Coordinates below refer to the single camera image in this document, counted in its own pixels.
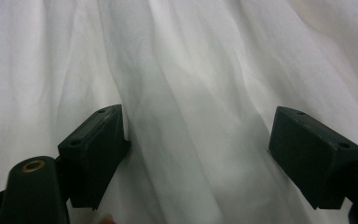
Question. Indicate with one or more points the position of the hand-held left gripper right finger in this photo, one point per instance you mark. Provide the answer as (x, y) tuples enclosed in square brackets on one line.
[(313, 155)]

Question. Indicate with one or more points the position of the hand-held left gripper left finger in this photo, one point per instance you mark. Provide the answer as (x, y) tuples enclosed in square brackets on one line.
[(90, 155)]

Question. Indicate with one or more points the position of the white skirt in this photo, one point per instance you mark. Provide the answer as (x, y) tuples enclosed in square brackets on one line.
[(199, 62)]

